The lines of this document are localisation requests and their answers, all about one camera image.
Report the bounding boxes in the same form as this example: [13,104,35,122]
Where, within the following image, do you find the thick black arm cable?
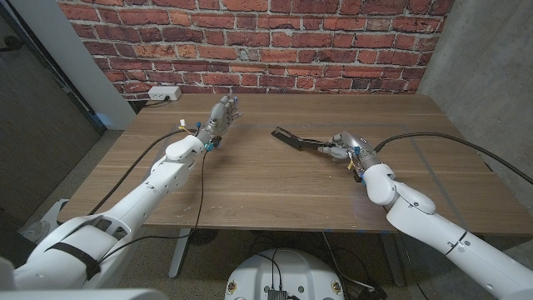
[373,131,533,185]
[87,128,197,216]

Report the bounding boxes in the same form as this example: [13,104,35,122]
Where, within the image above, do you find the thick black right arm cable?
[373,131,533,185]

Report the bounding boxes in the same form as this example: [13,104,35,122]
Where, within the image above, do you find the black power adapter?
[357,285,388,300]

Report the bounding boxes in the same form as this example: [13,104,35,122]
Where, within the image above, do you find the white sneaker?
[20,219,51,245]

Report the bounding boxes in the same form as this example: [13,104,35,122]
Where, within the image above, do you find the dark grey door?
[0,3,106,228]

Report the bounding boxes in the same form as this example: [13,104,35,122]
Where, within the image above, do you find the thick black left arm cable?
[87,128,197,216]

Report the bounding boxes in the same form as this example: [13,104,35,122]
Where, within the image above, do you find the red brick printed backdrop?
[57,0,455,101]

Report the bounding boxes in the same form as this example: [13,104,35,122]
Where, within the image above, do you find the black power strip cable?
[143,95,172,108]

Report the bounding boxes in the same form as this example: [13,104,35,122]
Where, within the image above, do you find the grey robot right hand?
[317,130,383,171]

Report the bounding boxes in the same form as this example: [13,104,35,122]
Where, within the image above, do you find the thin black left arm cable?
[98,147,207,263]

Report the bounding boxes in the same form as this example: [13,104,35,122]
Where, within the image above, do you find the white robot torso base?
[224,248,346,300]

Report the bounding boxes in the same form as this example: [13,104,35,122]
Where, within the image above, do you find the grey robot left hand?
[194,94,243,146]

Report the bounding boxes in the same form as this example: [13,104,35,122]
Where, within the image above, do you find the white table leg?
[379,232,407,288]
[168,227,192,279]

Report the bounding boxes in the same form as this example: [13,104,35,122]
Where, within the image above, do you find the white power strip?
[147,85,182,102]

